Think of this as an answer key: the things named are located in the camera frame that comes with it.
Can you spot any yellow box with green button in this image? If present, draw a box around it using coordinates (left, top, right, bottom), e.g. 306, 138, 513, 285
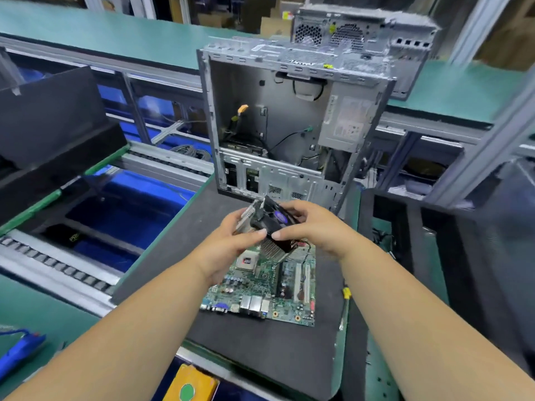
163, 363, 220, 401

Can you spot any grey computer case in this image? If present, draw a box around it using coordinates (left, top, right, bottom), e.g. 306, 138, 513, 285
198, 37, 398, 216

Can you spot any brown cardboard box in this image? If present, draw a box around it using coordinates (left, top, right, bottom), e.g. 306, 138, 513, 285
259, 2, 304, 38

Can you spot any grey roller conveyor rail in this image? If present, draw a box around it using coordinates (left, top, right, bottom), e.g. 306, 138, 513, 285
0, 233, 122, 318
117, 141, 214, 193

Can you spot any blue electric screwdriver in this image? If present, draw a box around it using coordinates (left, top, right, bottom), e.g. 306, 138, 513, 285
0, 330, 47, 383

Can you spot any green motherboard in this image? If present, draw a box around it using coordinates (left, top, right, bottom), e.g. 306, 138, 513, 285
199, 242, 319, 328

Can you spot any aluminium frame post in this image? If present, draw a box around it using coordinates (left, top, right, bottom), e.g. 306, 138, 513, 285
425, 66, 535, 209
450, 0, 513, 67

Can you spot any person's right forearm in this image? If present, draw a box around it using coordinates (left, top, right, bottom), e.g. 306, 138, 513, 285
341, 242, 535, 401

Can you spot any person's left hand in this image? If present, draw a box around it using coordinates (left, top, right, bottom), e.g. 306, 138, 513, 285
186, 206, 270, 287

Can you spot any person's right hand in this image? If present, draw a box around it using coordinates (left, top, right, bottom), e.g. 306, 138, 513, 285
269, 200, 371, 266

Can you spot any person's left forearm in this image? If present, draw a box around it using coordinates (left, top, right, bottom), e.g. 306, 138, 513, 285
4, 258, 210, 401

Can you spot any dark metal frame leg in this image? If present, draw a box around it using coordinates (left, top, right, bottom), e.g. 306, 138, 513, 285
121, 72, 153, 147

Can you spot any black cooling fan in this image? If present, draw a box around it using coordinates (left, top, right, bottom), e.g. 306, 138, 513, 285
234, 196, 309, 264

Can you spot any green upper shelf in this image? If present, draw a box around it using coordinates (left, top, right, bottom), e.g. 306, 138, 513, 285
0, 0, 535, 155

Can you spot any small black cable bundle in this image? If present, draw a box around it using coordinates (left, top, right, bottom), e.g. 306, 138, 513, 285
373, 228, 394, 254

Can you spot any silver backed desktop computer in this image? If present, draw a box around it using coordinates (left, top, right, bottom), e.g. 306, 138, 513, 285
290, 4, 441, 101

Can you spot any grey side panel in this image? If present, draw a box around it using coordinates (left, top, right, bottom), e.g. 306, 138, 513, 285
468, 158, 535, 356

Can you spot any silver power supply unit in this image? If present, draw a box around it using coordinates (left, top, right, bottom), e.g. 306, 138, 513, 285
319, 91, 381, 155

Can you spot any yellow handled screwdriver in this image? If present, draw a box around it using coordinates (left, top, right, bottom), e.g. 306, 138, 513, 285
338, 283, 353, 331

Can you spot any empty black foam tray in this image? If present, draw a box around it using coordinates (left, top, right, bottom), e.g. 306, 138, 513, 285
358, 189, 535, 401

